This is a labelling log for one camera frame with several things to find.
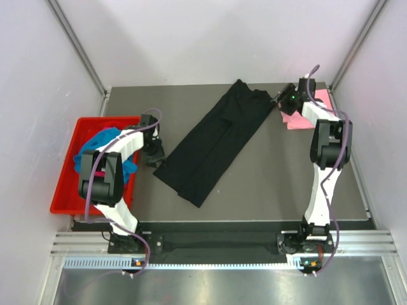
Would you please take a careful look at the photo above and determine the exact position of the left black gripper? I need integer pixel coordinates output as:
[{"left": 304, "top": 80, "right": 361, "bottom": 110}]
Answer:
[{"left": 141, "top": 137, "right": 165, "bottom": 168}]

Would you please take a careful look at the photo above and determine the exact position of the aluminium front rail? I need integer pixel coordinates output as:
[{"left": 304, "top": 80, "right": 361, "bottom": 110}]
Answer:
[{"left": 51, "top": 230, "right": 397, "bottom": 256}]

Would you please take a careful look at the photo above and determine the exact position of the red plastic bin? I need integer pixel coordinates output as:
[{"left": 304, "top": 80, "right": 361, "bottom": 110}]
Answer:
[{"left": 50, "top": 116, "right": 140, "bottom": 215}]

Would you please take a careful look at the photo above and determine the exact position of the blue t shirt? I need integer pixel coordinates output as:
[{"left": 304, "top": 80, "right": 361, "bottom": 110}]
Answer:
[{"left": 73, "top": 127, "right": 138, "bottom": 184}]

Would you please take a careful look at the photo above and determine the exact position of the aluminium frame post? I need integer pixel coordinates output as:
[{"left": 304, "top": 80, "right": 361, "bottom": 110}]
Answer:
[
  {"left": 45, "top": 0, "right": 107, "bottom": 97},
  {"left": 328, "top": 0, "right": 389, "bottom": 92}
]

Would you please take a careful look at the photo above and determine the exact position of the left aluminium frame post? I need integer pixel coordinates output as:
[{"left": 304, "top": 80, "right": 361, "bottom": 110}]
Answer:
[{"left": 45, "top": 0, "right": 107, "bottom": 97}]

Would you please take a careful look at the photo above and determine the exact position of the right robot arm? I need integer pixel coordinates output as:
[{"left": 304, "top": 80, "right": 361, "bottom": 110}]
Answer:
[{"left": 273, "top": 76, "right": 353, "bottom": 252}]

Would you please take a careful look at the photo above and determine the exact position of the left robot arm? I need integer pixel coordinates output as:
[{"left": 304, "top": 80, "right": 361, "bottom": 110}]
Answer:
[{"left": 78, "top": 114, "right": 166, "bottom": 252}]

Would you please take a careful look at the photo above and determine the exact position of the right aluminium frame post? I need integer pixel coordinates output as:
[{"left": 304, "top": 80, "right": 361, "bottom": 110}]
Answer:
[{"left": 328, "top": 0, "right": 389, "bottom": 92}]

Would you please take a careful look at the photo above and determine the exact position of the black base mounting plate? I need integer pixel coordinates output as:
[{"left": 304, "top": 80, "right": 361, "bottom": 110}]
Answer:
[{"left": 107, "top": 231, "right": 335, "bottom": 255}]

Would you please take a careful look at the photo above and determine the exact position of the black t shirt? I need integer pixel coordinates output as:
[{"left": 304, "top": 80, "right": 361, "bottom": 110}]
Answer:
[{"left": 153, "top": 80, "right": 275, "bottom": 207}]

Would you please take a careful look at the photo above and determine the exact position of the purple cable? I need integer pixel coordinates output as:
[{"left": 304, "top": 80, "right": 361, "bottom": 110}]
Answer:
[
  {"left": 83, "top": 107, "right": 165, "bottom": 280},
  {"left": 307, "top": 64, "right": 350, "bottom": 274}
]

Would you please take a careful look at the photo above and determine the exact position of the pink folded t shirt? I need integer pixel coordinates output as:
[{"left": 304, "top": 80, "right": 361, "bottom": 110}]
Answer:
[{"left": 280, "top": 89, "right": 333, "bottom": 130}]

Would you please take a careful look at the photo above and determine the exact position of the grey slotted cable duct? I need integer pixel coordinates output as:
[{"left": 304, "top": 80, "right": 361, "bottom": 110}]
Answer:
[{"left": 64, "top": 257, "right": 318, "bottom": 271}]

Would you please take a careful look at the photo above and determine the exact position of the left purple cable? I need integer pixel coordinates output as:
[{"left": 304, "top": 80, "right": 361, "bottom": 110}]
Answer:
[{"left": 83, "top": 107, "right": 165, "bottom": 280}]

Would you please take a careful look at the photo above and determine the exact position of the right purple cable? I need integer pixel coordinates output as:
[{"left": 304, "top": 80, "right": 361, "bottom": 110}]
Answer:
[{"left": 307, "top": 64, "right": 350, "bottom": 274}]

